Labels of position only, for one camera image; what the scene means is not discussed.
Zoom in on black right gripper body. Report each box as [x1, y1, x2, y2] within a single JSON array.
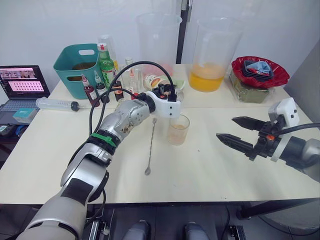
[[249, 119, 282, 161]]

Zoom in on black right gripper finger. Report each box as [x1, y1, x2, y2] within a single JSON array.
[[231, 116, 263, 131], [215, 133, 256, 161]]

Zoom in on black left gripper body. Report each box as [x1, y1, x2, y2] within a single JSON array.
[[152, 84, 172, 100]]

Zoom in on small clear glass bottle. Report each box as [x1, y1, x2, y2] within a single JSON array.
[[124, 57, 137, 94]]

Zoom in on clear drinking glass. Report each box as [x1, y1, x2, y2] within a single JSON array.
[[166, 114, 191, 146]]

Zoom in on small brown sauce bottle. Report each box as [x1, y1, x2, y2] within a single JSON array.
[[111, 80, 125, 102]]

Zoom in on large beaker with orange juice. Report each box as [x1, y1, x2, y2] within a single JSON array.
[[188, 17, 245, 93]]

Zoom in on long metal bar spoon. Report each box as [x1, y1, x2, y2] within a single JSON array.
[[144, 118, 158, 176]]

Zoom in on green glass bottle red cap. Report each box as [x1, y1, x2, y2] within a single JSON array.
[[96, 42, 116, 91]]

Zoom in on black dropper bottle white label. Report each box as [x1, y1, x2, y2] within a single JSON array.
[[94, 70, 111, 104]]

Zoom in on dark red dropper bottle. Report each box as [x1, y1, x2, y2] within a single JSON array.
[[81, 74, 101, 107]]

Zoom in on clear plastic bottle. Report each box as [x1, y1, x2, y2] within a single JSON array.
[[98, 35, 118, 63]]

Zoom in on pale green dish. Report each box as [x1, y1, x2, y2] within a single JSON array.
[[172, 78, 187, 91]]

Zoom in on clear box with green contents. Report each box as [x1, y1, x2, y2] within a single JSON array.
[[229, 72, 277, 104]]

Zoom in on stacked black trays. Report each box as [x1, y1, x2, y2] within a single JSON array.
[[243, 59, 274, 81]]

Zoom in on large empty clear beaker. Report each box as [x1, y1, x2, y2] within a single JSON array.
[[135, 12, 183, 73]]

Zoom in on blue cloth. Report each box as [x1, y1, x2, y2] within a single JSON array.
[[246, 61, 272, 75]]

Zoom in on red wavy plastic bowl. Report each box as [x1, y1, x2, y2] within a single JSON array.
[[231, 56, 291, 88]]

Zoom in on teal plastic basket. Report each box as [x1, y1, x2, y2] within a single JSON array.
[[52, 43, 101, 100]]

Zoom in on dark grey rounded shape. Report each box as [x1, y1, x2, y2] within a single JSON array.
[[123, 219, 152, 240], [184, 221, 211, 240]]

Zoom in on large clear plastic syringe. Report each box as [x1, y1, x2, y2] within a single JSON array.
[[35, 97, 82, 111]]

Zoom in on open laptop computer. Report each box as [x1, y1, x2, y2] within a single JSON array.
[[0, 65, 51, 111]]

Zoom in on small teal box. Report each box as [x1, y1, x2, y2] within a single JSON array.
[[12, 107, 38, 124]]

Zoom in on black handheld device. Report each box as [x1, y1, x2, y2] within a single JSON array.
[[0, 123, 16, 137]]

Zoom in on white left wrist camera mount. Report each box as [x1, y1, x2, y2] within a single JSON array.
[[146, 91, 182, 119]]

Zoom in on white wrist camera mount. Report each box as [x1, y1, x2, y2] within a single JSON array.
[[267, 97, 300, 128], [146, 91, 182, 119]]

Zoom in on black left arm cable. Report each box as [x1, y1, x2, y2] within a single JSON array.
[[89, 60, 179, 137], [99, 89, 140, 126]]

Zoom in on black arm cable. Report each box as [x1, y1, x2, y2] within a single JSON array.
[[99, 89, 140, 126], [89, 60, 179, 137], [277, 123, 320, 137]]

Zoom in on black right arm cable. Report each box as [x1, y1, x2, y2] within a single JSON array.
[[277, 123, 320, 137]]

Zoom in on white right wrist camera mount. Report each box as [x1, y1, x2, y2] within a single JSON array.
[[267, 97, 300, 128]]

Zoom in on black table frame bar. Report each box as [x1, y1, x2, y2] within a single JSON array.
[[236, 198, 320, 221]]

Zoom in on black vertical post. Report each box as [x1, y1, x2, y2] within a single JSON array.
[[176, 0, 193, 65]]

